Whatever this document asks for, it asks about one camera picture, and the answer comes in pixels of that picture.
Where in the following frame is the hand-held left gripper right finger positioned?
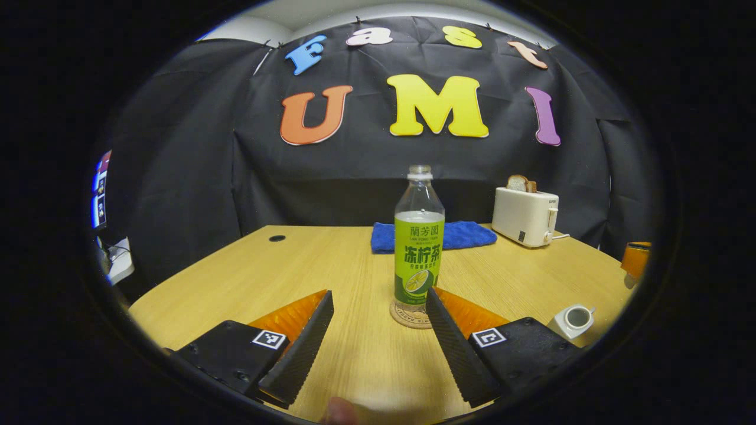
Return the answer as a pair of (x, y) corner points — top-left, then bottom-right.
(425, 286), (582, 408)

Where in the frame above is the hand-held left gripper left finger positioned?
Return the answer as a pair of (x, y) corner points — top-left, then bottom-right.
(174, 289), (335, 408)

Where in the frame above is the round cork coaster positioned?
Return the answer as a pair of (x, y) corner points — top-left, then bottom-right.
(390, 300), (435, 329)

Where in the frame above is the white teacup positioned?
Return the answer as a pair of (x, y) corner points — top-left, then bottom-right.
(546, 304), (596, 341)

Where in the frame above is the green label water bottle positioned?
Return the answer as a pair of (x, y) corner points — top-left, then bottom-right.
(394, 165), (445, 313)

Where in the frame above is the blue folded cloth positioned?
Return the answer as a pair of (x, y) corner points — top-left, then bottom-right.
(371, 221), (498, 254)

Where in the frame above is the white toaster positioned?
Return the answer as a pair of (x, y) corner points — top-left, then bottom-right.
(492, 187), (559, 249)

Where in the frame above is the black backdrop cloth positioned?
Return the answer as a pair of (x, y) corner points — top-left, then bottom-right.
(103, 15), (662, 302)

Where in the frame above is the white side desk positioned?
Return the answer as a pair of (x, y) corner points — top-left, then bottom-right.
(105, 237), (135, 285)

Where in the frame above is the computer monitor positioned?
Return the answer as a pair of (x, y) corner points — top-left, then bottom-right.
(90, 150), (113, 231)

